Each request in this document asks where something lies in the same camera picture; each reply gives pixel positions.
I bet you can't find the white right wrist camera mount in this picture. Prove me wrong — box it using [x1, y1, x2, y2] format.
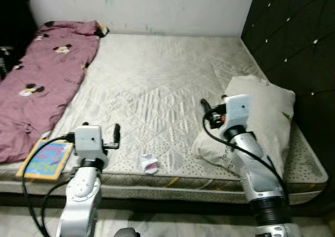
[224, 94, 250, 129]

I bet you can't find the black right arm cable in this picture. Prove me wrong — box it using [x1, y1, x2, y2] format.
[203, 119, 288, 197]

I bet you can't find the black tufted headboard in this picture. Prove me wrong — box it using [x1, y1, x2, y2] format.
[241, 0, 335, 143]

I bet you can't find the grey left robot leg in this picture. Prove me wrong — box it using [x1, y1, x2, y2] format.
[114, 228, 140, 237]

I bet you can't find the white printed pillow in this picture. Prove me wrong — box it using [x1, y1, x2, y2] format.
[191, 75, 296, 181]

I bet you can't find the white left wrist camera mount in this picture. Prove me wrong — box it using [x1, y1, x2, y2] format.
[74, 125, 108, 159]

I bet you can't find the white pink wrapper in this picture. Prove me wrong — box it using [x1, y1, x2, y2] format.
[140, 153, 159, 174]

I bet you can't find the blue yellow children's book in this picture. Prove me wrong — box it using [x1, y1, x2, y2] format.
[16, 139, 74, 182]

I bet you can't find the purple cartoon mouse quilt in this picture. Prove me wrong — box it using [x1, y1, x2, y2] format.
[0, 20, 101, 164]

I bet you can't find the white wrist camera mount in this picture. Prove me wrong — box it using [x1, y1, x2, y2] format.
[224, 94, 250, 129]
[74, 125, 108, 159]

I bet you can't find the grey quilted mattress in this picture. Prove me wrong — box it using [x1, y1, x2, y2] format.
[0, 34, 329, 205]

